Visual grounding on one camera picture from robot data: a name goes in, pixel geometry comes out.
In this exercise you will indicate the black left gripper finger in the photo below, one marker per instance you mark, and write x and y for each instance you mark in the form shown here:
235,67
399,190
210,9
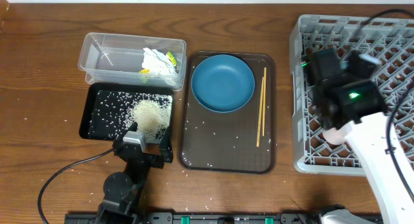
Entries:
165,146
130,133

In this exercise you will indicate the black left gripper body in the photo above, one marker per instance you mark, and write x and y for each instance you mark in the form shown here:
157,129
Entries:
154,163

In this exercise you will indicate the dark blue plate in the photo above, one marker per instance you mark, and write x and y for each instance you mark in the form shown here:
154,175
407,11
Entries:
223,83

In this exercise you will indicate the wooden chopstick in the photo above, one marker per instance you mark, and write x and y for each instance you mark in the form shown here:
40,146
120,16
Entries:
260,114
264,101

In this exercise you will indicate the pink plastic cup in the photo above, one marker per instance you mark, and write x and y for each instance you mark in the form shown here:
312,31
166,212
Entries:
334,136

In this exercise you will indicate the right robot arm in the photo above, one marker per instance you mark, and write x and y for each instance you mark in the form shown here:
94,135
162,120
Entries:
352,110

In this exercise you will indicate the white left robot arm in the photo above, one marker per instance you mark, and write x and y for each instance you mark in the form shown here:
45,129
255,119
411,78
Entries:
122,190

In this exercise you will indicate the grey dishwasher rack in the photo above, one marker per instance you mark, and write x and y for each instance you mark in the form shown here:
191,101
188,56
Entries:
389,40

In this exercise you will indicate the pile of rice grains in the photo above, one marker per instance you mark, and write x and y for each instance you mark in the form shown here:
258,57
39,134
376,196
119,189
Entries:
152,118

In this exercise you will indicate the black plastic tray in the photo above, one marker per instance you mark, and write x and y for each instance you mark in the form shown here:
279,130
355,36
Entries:
106,107

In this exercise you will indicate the clear plastic bin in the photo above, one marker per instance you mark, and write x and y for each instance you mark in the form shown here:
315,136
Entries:
133,60

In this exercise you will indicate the brown serving tray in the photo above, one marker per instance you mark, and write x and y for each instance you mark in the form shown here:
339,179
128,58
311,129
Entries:
226,142

